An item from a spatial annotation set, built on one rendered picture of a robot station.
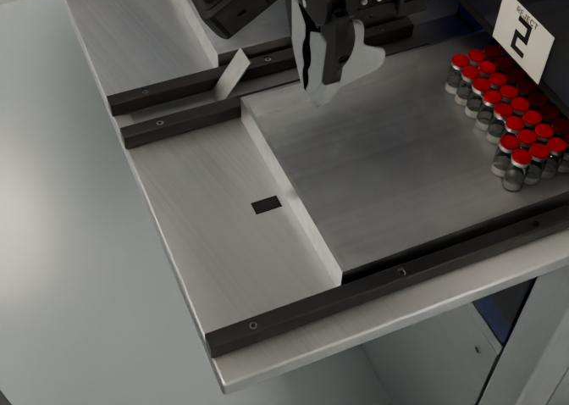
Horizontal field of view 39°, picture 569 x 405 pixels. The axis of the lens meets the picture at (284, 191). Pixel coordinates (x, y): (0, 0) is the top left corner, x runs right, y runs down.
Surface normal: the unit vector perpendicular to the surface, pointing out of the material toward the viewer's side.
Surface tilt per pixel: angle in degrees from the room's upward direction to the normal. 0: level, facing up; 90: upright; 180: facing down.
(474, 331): 90
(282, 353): 0
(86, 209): 0
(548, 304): 90
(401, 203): 0
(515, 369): 90
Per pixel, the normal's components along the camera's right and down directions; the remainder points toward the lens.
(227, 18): 0.37, 0.70
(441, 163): 0.02, -0.65
